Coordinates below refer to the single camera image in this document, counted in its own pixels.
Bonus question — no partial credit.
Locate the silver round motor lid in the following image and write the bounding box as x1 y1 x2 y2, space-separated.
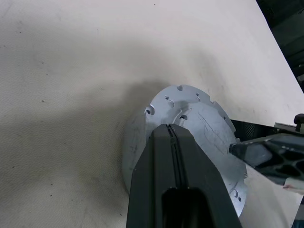
143 85 248 218

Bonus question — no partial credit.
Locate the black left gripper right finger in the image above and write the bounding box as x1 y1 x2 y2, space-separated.
169 124 242 228

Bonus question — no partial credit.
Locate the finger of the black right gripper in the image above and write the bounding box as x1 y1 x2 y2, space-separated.
228 133 304 186
230 119 297 143

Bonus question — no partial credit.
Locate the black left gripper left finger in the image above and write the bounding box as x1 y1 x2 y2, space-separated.
125 124 179 228

